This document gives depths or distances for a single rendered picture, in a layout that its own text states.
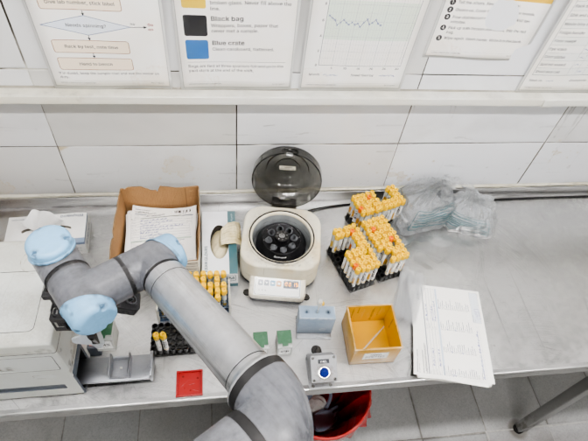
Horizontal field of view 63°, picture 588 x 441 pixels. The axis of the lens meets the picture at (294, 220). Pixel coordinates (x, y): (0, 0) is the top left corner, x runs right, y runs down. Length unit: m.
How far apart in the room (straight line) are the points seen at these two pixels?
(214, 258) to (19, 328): 0.56
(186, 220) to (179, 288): 0.79
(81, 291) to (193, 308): 0.19
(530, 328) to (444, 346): 0.30
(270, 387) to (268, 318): 0.80
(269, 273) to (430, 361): 0.52
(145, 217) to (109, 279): 0.75
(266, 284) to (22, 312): 0.64
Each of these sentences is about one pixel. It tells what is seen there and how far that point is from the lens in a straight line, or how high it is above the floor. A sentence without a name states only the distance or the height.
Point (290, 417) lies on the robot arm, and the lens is 0.62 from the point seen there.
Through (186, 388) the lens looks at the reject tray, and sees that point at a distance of 1.36.
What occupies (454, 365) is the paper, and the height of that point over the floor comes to 0.89.
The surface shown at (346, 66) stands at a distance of 1.36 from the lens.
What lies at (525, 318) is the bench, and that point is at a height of 0.87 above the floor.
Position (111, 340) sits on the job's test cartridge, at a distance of 1.16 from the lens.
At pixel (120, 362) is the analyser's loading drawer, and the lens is 1.37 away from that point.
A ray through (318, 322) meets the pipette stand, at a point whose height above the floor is 0.95.
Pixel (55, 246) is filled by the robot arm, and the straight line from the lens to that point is 0.88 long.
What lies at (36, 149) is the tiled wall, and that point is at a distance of 1.60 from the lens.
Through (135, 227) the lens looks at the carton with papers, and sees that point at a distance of 1.56.
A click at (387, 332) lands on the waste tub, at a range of 1.46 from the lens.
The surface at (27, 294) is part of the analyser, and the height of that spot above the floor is 1.17.
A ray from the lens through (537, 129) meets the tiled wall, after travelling 1.79.
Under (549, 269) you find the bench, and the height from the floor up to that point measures 0.88.
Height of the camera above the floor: 2.15
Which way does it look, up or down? 51 degrees down
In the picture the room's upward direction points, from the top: 9 degrees clockwise
